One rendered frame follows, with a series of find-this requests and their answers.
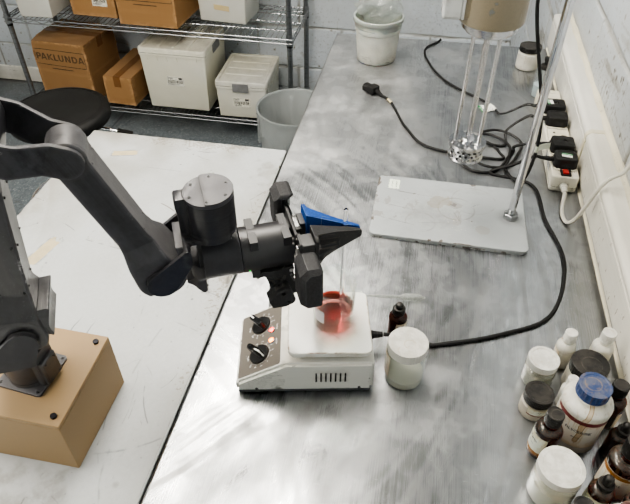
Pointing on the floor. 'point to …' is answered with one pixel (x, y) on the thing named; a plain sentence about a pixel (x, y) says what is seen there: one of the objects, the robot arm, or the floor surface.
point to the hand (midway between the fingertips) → (334, 234)
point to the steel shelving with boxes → (159, 53)
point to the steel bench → (457, 328)
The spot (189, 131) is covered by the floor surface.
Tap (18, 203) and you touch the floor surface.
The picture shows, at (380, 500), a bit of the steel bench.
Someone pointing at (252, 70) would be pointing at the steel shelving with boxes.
